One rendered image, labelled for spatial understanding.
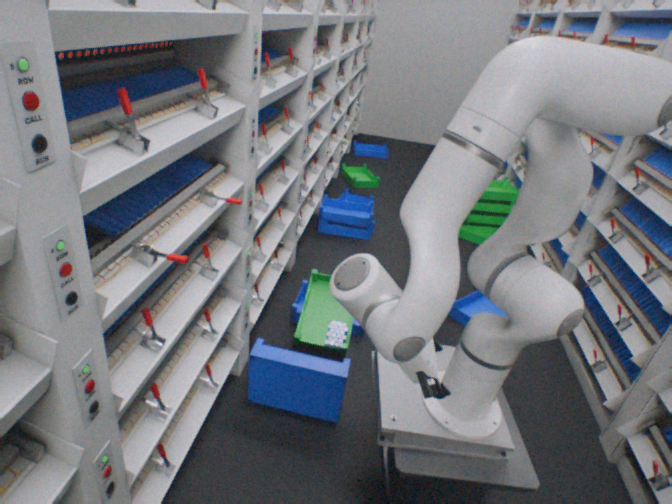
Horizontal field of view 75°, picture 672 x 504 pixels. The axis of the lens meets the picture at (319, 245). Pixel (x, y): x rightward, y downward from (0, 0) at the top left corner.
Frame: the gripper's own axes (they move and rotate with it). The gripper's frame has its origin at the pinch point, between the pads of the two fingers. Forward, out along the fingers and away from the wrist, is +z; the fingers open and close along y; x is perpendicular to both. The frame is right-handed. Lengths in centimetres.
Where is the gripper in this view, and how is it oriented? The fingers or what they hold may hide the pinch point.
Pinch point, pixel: (437, 370)
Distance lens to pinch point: 87.5
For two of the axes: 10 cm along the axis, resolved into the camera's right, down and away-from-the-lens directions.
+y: -0.4, 7.0, -7.1
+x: 8.3, -3.7, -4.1
